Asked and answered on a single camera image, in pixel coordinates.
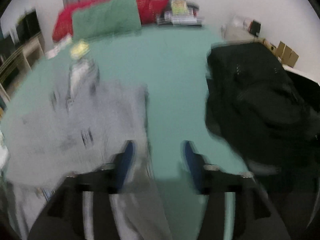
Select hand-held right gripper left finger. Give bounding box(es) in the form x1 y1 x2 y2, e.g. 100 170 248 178
28 140 137 240

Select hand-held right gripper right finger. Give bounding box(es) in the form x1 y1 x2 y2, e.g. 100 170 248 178
182 140 292 240

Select grey garment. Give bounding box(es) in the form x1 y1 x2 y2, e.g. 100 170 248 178
0 57 173 240

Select green bed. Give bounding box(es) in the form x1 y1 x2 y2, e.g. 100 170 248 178
0 26 253 240

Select black garment pile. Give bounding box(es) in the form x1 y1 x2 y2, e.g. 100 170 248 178
205 42 320 235

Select yellow packet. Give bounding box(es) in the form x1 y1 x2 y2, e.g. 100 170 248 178
70 40 90 59

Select bedside table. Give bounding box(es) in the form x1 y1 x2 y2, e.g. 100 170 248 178
220 15 265 44

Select green pillow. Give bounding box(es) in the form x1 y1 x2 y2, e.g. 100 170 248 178
71 0 142 40

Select cardboard boxes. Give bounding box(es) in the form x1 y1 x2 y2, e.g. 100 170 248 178
262 39 299 68

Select stack of clear boxes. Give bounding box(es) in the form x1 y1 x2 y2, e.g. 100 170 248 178
156 0 205 27

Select small black device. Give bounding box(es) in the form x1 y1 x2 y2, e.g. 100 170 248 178
249 19 262 37

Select wooden shelf unit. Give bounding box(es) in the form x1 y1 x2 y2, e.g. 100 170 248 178
0 9 45 110

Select red pillow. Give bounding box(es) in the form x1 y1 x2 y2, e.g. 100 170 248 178
134 0 170 25
52 0 115 42

